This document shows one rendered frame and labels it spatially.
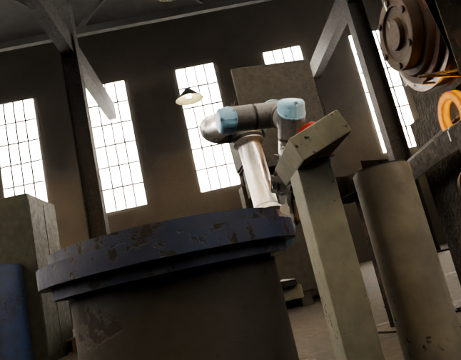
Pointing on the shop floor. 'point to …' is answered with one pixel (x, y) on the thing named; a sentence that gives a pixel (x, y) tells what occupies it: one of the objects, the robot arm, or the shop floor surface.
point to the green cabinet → (56, 318)
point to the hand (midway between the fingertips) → (298, 221)
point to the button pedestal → (330, 238)
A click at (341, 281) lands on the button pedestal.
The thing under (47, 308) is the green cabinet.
